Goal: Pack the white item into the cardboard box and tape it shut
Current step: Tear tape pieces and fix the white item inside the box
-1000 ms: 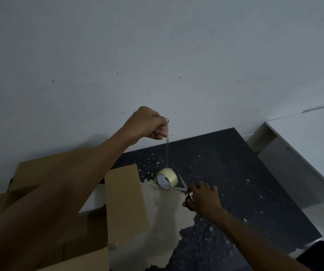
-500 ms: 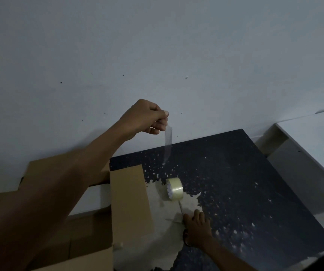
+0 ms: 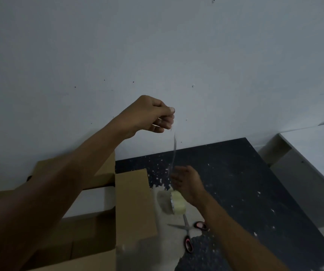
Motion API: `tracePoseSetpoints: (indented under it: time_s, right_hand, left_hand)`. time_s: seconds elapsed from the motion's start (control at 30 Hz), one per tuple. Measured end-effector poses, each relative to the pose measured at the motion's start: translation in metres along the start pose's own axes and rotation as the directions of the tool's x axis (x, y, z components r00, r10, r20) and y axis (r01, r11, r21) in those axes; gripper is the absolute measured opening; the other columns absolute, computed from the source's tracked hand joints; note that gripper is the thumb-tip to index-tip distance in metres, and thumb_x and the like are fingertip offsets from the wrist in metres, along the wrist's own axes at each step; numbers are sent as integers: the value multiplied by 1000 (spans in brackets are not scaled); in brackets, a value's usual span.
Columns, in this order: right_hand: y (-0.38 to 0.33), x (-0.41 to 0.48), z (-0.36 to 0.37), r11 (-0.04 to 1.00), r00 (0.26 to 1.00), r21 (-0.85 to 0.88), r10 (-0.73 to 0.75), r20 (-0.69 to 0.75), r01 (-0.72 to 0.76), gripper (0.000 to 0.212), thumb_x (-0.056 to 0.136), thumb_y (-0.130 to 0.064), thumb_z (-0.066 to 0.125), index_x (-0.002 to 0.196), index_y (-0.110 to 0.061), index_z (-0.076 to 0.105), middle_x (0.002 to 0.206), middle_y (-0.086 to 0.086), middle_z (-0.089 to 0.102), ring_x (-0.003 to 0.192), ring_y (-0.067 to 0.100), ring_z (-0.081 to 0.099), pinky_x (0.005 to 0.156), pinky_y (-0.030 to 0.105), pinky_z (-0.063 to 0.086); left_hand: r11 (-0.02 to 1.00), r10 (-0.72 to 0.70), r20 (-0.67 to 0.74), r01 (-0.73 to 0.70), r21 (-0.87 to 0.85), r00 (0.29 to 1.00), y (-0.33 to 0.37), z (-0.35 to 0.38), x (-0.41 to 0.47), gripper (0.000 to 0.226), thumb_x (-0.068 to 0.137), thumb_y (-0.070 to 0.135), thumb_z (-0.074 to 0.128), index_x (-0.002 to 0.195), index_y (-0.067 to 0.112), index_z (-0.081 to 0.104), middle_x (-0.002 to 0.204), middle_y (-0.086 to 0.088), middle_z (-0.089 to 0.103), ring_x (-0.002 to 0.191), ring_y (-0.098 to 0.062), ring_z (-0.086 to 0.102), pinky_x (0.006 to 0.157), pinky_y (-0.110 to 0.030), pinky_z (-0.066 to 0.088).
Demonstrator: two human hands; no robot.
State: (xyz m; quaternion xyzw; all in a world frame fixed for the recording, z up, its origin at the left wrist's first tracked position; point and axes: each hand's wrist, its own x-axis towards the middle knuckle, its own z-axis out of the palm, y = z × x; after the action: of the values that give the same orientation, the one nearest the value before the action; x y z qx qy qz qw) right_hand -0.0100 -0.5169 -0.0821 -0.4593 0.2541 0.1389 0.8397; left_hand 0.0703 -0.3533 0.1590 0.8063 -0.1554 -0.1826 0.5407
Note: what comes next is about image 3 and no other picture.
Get person's right hand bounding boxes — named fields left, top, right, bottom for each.
left=170, top=165, right=211, bottom=208

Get person's right forearm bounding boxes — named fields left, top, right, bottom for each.
left=198, top=194, right=290, bottom=271

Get person's left forearm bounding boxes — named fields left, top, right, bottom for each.
left=0, top=117, right=132, bottom=271

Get pink black handled scissors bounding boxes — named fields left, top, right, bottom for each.
left=167, top=214, right=209, bottom=254

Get white desk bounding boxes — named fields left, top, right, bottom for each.
left=259, top=121, right=324, bottom=251

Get clear packing tape roll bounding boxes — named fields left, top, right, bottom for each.
left=156, top=125, right=195, bottom=215

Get brown cardboard box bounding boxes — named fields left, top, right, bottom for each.
left=0, top=151, right=159, bottom=271

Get person's left hand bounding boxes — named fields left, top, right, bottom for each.
left=116, top=95, right=176, bottom=139

